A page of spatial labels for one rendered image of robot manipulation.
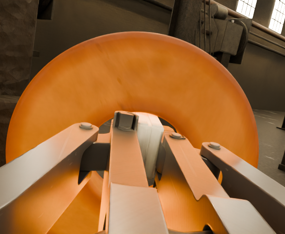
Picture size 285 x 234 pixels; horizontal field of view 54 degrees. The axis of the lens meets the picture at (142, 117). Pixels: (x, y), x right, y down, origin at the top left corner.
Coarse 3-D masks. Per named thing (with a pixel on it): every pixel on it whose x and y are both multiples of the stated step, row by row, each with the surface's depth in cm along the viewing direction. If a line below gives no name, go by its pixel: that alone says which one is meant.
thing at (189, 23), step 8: (176, 0) 420; (184, 0) 420; (192, 0) 399; (200, 0) 409; (176, 8) 424; (184, 8) 419; (192, 8) 403; (200, 8) 413; (176, 16) 428; (184, 16) 419; (192, 16) 407; (176, 24) 430; (184, 24) 402; (192, 24) 411; (168, 32) 426; (176, 32) 430; (184, 32) 405; (192, 32) 416; (184, 40) 409; (192, 40) 420; (280, 128) 775
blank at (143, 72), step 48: (96, 48) 15; (144, 48) 15; (192, 48) 15; (48, 96) 15; (96, 96) 16; (144, 96) 16; (192, 96) 16; (240, 96) 16; (192, 144) 17; (240, 144) 17; (96, 192) 18
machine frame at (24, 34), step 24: (0, 0) 44; (24, 0) 46; (0, 24) 45; (24, 24) 47; (0, 48) 45; (24, 48) 48; (0, 72) 46; (24, 72) 49; (0, 96) 46; (0, 120) 43; (0, 144) 44
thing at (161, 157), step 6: (168, 126) 18; (168, 132) 16; (174, 132) 17; (162, 138) 15; (162, 144) 14; (162, 150) 14; (198, 150) 14; (162, 156) 14; (156, 162) 15; (162, 162) 14; (210, 162) 13; (156, 168) 14; (162, 168) 14; (210, 168) 13; (216, 168) 13; (216, 174) 13
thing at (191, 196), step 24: (168, 144) 13; (168, 168) 12; (192, 168) 10; (168, 192) 11; (192, 192) 9; (216, 192) 9; (168, 216) 11; (192, 216) 8; (216, 216) 7; (240, 216) 7
